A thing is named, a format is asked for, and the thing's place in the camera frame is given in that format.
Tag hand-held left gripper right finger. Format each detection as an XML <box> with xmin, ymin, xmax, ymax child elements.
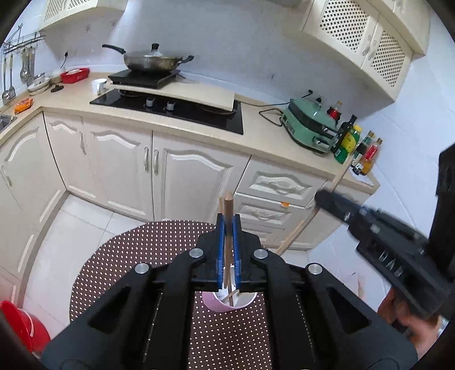
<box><xmin>233</xmin><ymin>213</ymin><xmax>418</xmax><ymax>370</ymax></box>

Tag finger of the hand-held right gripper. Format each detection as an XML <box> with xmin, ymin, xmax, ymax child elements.
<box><xmin>315</xmin><ymin>190</ymin><xmax>363</xmax><ymax>225</ymax></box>

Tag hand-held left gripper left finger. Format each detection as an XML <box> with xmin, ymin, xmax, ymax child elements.
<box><xmin>41</xmin><ymin>213</ymin><xmax>228</xmax><ymax>370</ymax></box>

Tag bunch of wooden chopsticks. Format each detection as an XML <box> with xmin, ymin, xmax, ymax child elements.
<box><xmin>222</xmin><ymin>281</ymin><xmax>243</xmax><ymax>303</ymax></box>

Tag single wooden chopstick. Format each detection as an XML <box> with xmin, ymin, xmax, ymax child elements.
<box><xmin>276</xmin><ymin>164</ymin><xmax>349</xmax><ymax>257</ymax></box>
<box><xmin>220</xmin><ymin>192</ymin><xmax>235</xmax><ymax>307</ymax></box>

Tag pink cup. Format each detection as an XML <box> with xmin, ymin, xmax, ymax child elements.
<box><xmin>201</xmin><ymin>263</ymin><xmax>259</xmax><ymax>313</ymax></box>

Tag hanging ladles and utensils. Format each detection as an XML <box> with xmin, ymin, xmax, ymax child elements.
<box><xmin>2</xmin><ymin>55</ymin><xmax>16</xmax><ymax>104</ymax></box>

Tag person's right hand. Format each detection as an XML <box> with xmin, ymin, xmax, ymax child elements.
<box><xmin>377</xmin><ymin>288</ymin><xmax>446</xmax><ymax>356</ymax></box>

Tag white paper sheet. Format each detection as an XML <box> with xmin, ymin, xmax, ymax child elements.
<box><xmin>350</xmin><ymin>170</ymin><xmax>378</xmax><ymax>188</ymax></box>

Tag red label sauce bottle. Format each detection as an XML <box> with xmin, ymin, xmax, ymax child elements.
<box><xmin>359</xmin><ymin>138</ymin><xmax>384</xmax><ymax>176</ymax></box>

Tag dark sauce bottle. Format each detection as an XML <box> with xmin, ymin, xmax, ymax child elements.
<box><xmin>352</xmin><ymin>131</ymin><xmax>375</xmax><ymax>172</ymax></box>

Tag dark oil bottle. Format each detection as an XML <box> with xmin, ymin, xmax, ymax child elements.
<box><xmin>334</xmin><ymin>114</ymin><xmax>358</xmax><ymax>164</ymax></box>

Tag yellow cap green bottle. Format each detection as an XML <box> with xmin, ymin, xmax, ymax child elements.
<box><xmin>343</xmin><ymin>124</ymin><xmax>363</xmax><ymax>161</ymax></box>

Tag round dotted brown table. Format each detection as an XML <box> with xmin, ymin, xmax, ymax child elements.
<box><xmin>69</xmin><ymin>220</ymin><xmax>317</xmax><ymax>370</ymax></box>

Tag green electric grill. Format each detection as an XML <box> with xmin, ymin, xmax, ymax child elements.
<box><xmin>279</xmin><ymin>97</ymin><xmax>340</xmax><ymax>155</ymax></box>

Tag red label soda bottle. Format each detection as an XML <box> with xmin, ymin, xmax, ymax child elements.
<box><xmin>327</xmin><ymin>101</ymin><xmax>344</xmax><ymax>122</ymax></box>

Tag beige kitchen countertop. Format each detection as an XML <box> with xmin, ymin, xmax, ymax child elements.
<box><xmin>0</xmin><ymin>69</ymin><xmax>380</xmax><ymax>194</ymax></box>

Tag black glass gas hob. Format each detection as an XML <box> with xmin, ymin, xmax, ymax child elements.
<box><xmin>90</xmin><ymin>88</ymin><xmax>244</xmax><ymax>135</ymax></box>

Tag cream base cabinets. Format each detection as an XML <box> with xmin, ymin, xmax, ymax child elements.
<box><xmin>0</xmin><ymin>110</ymin><xmax>374</xmax><ymax>283</ymax></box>

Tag wooden cutting board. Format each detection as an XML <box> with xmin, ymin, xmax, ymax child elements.
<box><xmin>105</xmin><ymin>79</ymin><xmax>236</xmax><ymax>112</ymax></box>

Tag black induction cooker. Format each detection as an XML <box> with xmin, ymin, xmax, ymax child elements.
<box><xmin>107</xmin><ymin>69</ymin><xmax>181</xmax><ymax>89</ymax></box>

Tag glass wok lid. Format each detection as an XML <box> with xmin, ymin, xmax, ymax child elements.
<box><xmin>124</xmin><ymin>43</ymin><xmax>183</xmax><ymax>62</ymax></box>

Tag red plastic basin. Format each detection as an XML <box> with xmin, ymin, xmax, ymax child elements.
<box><xmin>0</xmin><ymin>301</ymin><xmax>51</xmax><ymax>353</ymax></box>

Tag red plastic container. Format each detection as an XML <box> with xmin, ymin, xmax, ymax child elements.
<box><xmin>60</xmin><ymin>67</ymin><xmax>90</xmax><ymax>84</ymax></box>

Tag stack of bowls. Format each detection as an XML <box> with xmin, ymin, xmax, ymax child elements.
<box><xmin>28</xmin><ymin>73</ymin><xmax>52</xmax><ymax>94</ymax></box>

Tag steel sink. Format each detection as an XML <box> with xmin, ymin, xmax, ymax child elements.
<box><xmin>0</xmin><ymin>114</ymin><xmax>18</xmax><ymax>134</ymax></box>

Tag hanging metal ladle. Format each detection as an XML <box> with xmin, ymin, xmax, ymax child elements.
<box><xmin>19</xmin><ymin>48</ymin><xmax>31</xmax><ymax>85</ymax></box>

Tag black power cable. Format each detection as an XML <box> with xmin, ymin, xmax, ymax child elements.
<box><xmin>259</xmin><ymin>90</ymin><xmax>314</xmax><ymax>127</ymax></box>

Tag large cream lattice wall cabinet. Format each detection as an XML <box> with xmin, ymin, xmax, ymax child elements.
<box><xmin>288</xmin><ymin>0</ymin><xmax>432</xmax><ymax>104</ymax></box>

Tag steel wok with black handle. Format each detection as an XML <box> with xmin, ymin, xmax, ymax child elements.
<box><xmin>102</xmin><ymin>43</ymin><xmax>195</xmax><ymax>73</ymax></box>

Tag metal utensil rail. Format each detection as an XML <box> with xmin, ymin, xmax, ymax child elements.
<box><xmin>3</xmin><ymin>23</ymin><xmax>47</xmax><ymax>54</ymax></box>

